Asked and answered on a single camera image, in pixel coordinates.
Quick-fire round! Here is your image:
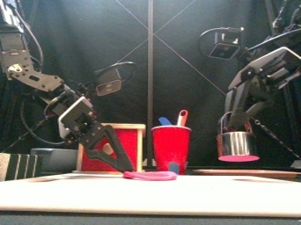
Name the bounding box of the black cable loop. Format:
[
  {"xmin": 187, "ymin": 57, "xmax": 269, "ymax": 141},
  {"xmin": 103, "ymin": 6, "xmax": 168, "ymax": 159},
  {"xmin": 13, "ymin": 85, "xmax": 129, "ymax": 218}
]
[{"xmin": 18, "ymin": 96, "xmax": 68, "ymax": 146}]

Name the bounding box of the striped black white cloth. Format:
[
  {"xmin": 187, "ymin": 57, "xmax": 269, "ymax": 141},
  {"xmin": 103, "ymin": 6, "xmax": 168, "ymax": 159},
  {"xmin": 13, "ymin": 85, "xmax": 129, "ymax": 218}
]
[{"xmin": 0, "ymin": 152, "xmax": 44, "ymax": 182}]

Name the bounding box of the brown wooden tray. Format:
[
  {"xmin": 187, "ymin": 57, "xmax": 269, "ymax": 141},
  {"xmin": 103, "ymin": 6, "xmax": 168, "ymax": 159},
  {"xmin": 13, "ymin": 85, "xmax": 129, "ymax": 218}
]
[{"xmin": 190, "ymin": 168, "xmax": 301, "ymax": 180}]

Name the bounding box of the black camera cable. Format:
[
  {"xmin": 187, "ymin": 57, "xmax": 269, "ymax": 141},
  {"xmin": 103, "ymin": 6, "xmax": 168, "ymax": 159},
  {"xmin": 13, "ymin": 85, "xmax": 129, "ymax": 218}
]
[
  {"xmin": 92, "ymin": 61, "xmax": 137, "ymax": 84},
  {"xmin": 196, "ymin": 26, "xmax": 236, "ymax": 58}
]

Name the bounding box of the red plastic cup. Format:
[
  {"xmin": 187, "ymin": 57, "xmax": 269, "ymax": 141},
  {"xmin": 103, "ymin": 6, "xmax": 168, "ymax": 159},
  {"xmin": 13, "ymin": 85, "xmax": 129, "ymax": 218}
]
[{"xmin": 149, "ymin": 125, "xmax": 192, "ymax": 176}]

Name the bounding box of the white cutting board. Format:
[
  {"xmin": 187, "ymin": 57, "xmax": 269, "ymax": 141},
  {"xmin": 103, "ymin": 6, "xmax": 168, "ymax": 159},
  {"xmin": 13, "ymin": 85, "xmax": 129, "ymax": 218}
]
[{"xmin": 0, "ymin": 171, "xmax": 301, "ymax": 218}]

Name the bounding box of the round metal dough cutter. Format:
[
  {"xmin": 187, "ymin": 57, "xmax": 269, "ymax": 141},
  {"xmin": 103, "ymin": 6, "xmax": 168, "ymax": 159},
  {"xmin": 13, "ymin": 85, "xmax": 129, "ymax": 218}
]
[{"xmin": 216, "ymin": 112, "xmax": 256, "ymax": 159}]

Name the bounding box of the grey blue box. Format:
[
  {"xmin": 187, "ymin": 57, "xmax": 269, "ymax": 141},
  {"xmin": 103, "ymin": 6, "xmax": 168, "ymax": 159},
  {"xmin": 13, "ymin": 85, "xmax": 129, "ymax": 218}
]
[{"xmin": 29, "ymin": 147, "xmax": 80, "ymax": 174}]

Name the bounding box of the wooden drawer box red front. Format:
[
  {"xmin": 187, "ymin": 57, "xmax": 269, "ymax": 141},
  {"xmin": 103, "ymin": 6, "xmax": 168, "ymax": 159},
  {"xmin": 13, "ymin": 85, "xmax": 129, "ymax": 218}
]
[{"xmin": 73, "ymin": 123, "xmax": 147, "ymax": 174}]

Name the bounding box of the vertical metal frame pole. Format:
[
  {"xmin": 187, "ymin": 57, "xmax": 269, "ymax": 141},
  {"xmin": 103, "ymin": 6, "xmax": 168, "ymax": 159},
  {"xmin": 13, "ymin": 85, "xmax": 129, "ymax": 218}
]
[{"xmin": 145, "ymin": 0, "xmax": 155, "ymax": 169}]

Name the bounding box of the diagonal black chain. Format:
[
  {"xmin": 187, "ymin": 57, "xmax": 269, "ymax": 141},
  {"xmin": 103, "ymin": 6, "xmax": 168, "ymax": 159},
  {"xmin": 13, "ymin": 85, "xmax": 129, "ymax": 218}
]
[{"xmin": 250, "ymin": 117, "xmax": 301, "ymax": 162}]

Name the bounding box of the black left camera cable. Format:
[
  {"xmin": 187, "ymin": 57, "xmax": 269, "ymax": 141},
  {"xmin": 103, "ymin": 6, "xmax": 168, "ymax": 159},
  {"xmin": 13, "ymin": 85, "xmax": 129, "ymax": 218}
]
[{"xmin": 92, "ymin": 61, "xmax": 137, "ymax": 84}]

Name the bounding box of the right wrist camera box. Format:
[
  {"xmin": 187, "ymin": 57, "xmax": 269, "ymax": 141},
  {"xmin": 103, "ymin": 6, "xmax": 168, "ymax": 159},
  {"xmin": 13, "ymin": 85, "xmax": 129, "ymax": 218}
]
[{"xmin": 207, "ymin": 27, "xmax": 244, "ymax": 62}]

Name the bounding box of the small blue block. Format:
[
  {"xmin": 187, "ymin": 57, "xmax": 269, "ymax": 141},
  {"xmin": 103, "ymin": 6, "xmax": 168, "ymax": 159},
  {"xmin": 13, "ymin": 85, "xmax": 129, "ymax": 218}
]
[{"xmin": 168, "ymin": 161, "xmax": 180, "ymax": 176}]

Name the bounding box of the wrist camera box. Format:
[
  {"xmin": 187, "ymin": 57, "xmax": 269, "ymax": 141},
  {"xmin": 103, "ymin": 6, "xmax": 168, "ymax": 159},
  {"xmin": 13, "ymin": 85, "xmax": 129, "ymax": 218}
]
[
  {"xmin": 92, "ymin": 68, "xmax": 123, "ymax": 97},
  {"xmin": 207, "ymin": 27, "xmax": 244, "ymax": 62}
]

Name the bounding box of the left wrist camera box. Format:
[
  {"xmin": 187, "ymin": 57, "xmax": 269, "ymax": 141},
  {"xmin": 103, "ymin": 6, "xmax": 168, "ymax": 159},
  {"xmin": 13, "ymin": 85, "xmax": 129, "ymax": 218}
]
[{"xmin": 92, "ymin": 68, "xmax": 123, "ymax": 97}]

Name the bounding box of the black right camera cable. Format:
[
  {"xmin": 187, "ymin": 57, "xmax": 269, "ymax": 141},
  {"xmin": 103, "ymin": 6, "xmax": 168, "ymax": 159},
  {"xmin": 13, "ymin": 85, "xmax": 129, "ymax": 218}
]
[{"xmin": 196, "ymin": 26, "xmax": 236, "ymax": 58}]

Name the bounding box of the blue utensil handle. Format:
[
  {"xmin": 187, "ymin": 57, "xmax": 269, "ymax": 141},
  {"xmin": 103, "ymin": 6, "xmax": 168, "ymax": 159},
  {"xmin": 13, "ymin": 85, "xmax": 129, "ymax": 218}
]
[{"xmin": 157, "ymin": 116, "xmax": 174, "ymax": 127}]

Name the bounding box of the pink cut dough disc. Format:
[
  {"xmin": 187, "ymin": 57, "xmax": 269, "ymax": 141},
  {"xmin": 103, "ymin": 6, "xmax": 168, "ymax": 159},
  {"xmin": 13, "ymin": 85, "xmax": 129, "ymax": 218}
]
[{"xmin": 218, "ymin": 155, "xmax": 260, "ymax": 163}]

